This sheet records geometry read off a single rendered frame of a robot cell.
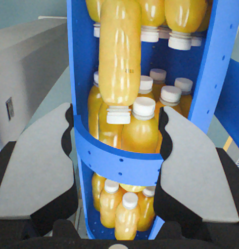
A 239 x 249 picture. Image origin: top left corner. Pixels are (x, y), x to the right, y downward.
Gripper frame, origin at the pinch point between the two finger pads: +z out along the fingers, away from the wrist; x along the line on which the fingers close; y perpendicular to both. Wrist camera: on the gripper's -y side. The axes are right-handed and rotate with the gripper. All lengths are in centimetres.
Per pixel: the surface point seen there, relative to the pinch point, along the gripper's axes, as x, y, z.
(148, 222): 12, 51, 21
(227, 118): 45, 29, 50
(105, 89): -1.5, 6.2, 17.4
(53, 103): -51, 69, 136
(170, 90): 10.4, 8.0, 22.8
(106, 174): -1.1, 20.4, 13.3
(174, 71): 14.6, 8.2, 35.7
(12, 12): -76, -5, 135
